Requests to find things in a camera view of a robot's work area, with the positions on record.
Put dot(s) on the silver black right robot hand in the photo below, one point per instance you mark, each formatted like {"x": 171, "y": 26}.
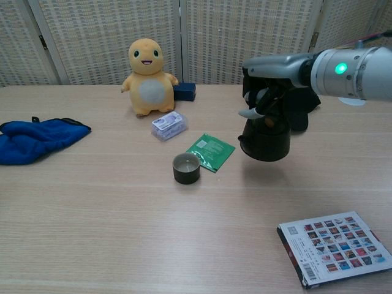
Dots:
{"x": 275, "y": 67}

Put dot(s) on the flat box with picture grid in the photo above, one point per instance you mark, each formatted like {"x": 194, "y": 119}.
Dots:
{"x": 333, "y": 248}

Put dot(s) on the dark blue rectangular box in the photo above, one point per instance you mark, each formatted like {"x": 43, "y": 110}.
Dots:
{"x": 185, "y": 91}

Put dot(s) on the green foil packet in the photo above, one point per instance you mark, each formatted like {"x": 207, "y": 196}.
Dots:
{"x": 211, "y": 150}

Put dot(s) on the small clear plastic box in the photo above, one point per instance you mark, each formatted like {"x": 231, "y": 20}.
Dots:
{"x": 170, "y": 126}

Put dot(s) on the dark green ceramic cup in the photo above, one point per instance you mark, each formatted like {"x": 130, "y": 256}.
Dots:
{"x": 186, "y": 174}

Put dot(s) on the black baseball cap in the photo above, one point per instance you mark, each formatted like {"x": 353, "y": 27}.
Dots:
{"x": 303, "y": 110}

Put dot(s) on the blue microfibre cloth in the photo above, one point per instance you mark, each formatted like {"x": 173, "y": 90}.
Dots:
{"x": 39, "y": 137}

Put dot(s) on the white woven folding screen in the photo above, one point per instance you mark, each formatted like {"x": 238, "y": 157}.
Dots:
{"x": 92, "y": 36}

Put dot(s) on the yellow plush dinosaur toy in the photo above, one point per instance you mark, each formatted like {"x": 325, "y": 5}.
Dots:
{"x": 150, "y": 92}

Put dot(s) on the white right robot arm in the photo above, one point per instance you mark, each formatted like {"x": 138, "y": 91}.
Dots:
{"x": 361, "y": 76}

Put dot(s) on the white round table grommet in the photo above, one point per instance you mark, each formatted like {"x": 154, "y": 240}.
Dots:
{"x": 352, "y": 103}

